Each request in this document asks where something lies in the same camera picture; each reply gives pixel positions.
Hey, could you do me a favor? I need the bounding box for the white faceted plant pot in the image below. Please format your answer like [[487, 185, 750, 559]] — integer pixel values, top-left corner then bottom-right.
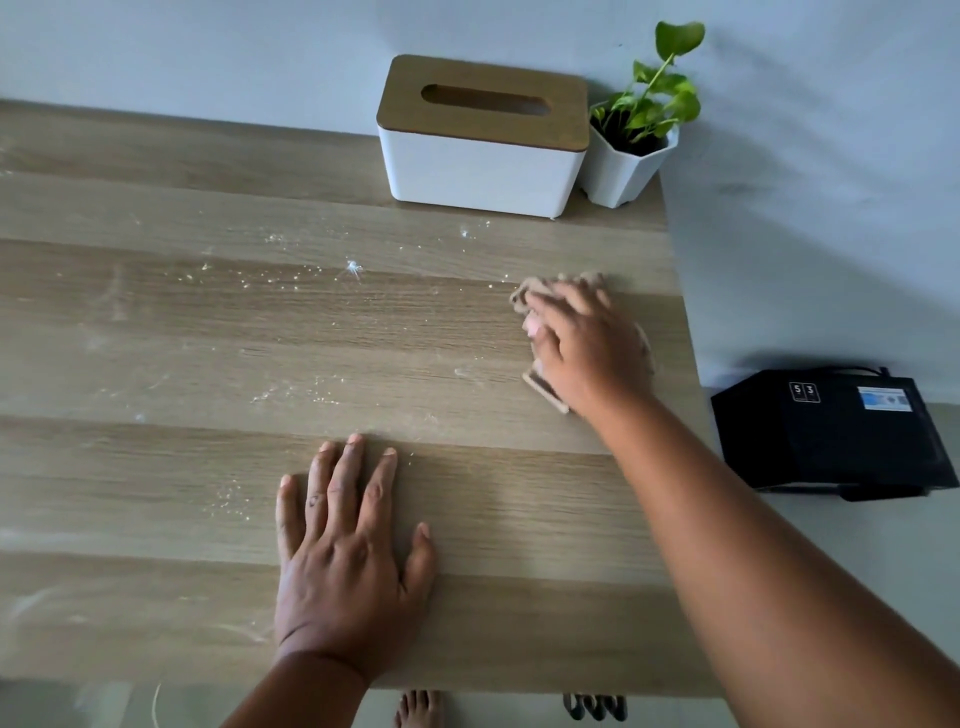
[[576, 121, 681, 210]]

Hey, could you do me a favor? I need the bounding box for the beige cleaning cloth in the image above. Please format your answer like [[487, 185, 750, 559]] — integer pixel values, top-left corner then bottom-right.
[[510, 271, 657, 416]]

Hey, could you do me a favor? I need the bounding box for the green leafy plant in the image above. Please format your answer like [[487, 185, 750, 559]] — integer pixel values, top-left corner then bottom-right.
[[590, 20, 707, 146]]

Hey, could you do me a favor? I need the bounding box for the person's left forearm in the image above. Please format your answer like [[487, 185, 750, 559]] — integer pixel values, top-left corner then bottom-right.
[[221, 649, 370, 728]]

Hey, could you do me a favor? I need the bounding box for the person's bare foot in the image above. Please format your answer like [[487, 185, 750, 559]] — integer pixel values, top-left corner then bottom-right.
[[393, 690, 445, 728]]

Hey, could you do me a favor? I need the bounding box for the black box device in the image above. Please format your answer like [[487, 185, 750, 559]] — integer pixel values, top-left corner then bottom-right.
[[710, 367, 960, 503]]

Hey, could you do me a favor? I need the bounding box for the person's right hand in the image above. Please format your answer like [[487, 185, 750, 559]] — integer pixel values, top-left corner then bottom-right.
[[522, 279, 656, 427]]

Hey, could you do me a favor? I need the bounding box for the person's right forearm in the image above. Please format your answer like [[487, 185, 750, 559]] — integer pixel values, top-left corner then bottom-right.
[[585, 390, 960, 728]]

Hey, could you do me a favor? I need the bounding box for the person's left hand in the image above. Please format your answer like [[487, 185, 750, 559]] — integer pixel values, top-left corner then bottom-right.
[[273, 433, 438, 685]]

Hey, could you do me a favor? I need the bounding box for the white tissue box wooden lid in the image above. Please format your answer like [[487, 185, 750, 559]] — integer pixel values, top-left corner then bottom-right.
[[375, 54, 591, 220]]

